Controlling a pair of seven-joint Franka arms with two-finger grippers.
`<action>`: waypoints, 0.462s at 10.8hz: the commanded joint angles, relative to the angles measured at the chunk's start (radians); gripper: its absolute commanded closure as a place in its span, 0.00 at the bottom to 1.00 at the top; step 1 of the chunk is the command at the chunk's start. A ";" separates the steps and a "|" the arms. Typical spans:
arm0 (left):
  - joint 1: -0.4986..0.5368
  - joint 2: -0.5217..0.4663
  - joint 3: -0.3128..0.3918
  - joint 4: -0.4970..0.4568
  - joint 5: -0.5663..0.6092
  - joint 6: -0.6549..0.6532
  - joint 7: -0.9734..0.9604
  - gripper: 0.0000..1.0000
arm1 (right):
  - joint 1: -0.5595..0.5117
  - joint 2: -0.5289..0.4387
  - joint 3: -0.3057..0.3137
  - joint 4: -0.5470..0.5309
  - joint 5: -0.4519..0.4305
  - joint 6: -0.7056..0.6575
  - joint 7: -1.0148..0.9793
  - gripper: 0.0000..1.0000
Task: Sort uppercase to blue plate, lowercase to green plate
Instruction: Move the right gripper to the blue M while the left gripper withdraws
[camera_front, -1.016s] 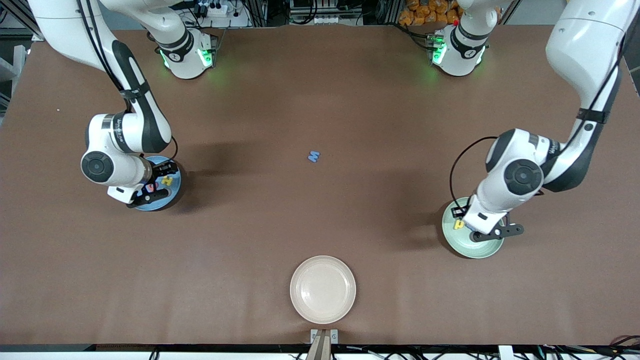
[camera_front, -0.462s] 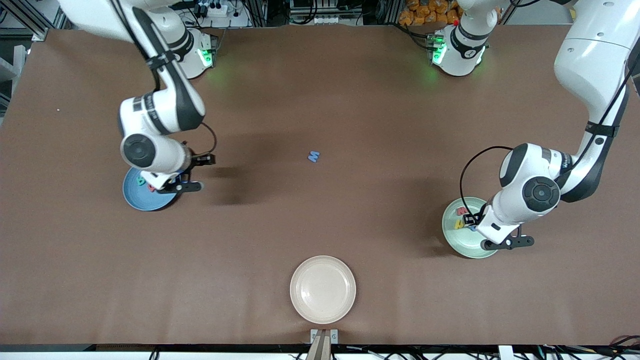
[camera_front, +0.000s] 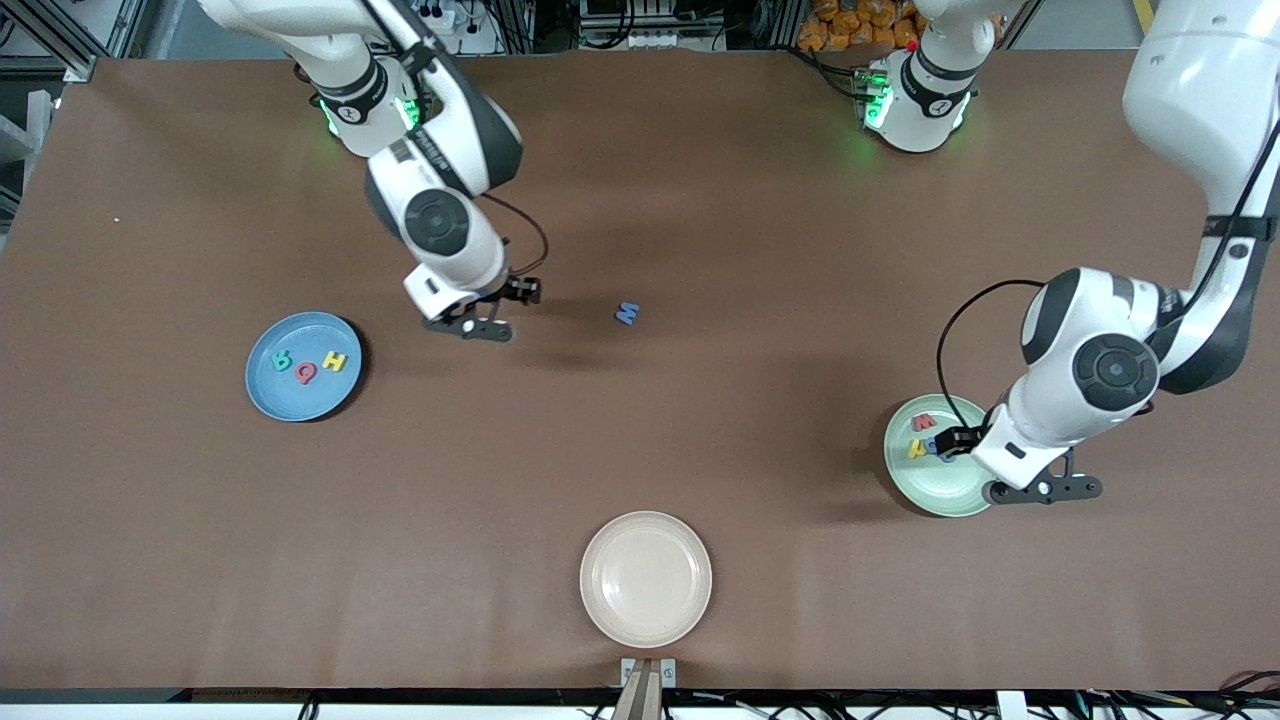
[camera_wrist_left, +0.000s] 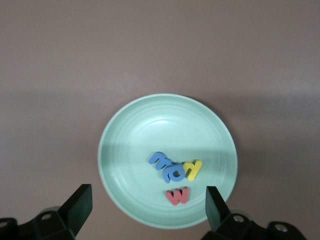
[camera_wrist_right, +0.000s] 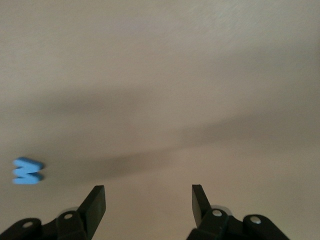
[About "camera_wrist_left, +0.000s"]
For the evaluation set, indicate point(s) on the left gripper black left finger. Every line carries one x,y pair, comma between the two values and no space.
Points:
77,210

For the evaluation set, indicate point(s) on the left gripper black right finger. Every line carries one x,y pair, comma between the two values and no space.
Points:
216,212

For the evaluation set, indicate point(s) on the pink foam lowercase m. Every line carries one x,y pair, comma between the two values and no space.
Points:
178,196

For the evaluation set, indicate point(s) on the yellow foam lowercase h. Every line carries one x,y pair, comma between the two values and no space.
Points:
193,170

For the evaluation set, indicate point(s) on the blue foam lowercase a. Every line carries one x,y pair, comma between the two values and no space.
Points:
173,173

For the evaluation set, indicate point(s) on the blue foam lowercase m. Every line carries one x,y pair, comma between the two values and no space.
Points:
158,160

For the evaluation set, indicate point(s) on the green plate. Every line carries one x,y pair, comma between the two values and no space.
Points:
140,140

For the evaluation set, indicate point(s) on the brown table cover sheet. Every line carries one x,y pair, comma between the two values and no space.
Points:
160,50

